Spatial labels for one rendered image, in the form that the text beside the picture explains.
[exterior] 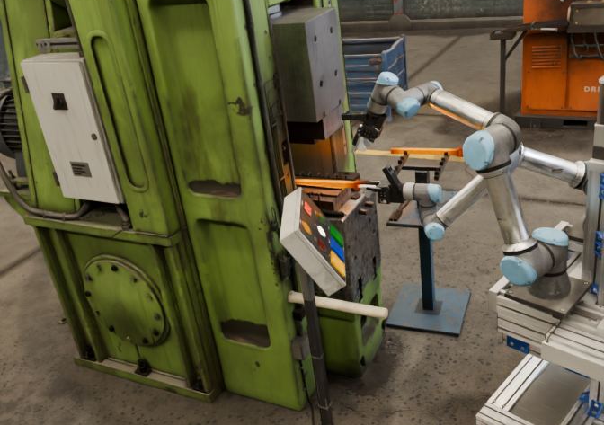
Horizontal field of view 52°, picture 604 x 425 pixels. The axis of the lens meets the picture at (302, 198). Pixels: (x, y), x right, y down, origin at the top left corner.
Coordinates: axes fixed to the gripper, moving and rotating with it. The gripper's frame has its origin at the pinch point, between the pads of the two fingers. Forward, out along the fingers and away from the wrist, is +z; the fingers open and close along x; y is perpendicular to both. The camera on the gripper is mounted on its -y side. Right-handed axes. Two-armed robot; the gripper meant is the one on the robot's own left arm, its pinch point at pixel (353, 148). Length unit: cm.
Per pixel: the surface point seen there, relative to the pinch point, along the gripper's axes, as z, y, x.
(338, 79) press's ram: -13.8, -22.0, 21.3
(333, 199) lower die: 30.3, -0.4, 4.9
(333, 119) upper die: -1.1, -15.5, 11.7
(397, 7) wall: 195, -183, 779
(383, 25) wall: 233, -194, 780
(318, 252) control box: 9, 14, -56
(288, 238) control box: 7, 4, -60
